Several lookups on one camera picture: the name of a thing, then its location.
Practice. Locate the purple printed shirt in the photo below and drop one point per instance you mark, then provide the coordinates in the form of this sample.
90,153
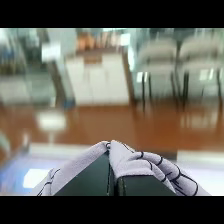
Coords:
133,160

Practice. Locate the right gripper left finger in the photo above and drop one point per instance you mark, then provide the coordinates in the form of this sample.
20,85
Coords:
93,180

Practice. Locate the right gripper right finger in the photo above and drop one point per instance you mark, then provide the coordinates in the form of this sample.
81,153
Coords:
143,186

